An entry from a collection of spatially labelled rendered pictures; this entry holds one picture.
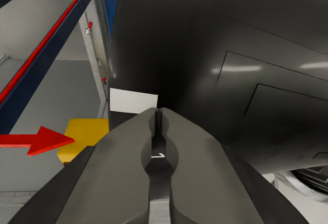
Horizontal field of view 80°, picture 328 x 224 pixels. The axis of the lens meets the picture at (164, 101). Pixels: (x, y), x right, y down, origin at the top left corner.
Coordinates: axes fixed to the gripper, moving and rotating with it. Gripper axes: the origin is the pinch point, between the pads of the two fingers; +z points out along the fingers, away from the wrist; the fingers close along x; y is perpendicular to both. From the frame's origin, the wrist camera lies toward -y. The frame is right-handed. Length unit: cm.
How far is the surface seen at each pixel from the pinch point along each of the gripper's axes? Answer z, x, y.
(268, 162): 1.9, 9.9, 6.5
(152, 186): 1.7, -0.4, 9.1
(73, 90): 100, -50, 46
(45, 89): 100, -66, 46
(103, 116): 34.6, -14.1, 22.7
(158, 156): 1.4, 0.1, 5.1
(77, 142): 20.4, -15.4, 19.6
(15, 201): 39, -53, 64
